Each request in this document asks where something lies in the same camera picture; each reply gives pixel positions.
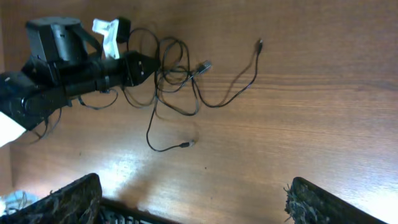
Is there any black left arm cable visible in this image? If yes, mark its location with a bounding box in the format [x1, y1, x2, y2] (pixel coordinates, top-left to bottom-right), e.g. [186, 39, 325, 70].
[30, 86, 119, 141]

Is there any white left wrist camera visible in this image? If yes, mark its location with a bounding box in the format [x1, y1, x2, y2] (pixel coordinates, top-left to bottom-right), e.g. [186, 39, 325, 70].
[92, 17, 131, 59]

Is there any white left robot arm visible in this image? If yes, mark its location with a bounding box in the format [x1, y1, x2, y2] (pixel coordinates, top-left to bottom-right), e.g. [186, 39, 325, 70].
[1, 16, 160, 146]

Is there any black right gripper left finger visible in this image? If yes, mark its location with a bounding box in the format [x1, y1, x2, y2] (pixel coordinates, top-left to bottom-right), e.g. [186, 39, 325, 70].
[1, 173, 103, 224]

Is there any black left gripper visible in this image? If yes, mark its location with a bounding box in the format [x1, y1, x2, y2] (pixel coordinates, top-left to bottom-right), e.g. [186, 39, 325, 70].
[123, 51, 160, 86]

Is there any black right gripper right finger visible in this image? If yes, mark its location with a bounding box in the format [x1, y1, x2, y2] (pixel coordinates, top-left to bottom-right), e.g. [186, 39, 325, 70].
[284, 177, 383, 224]

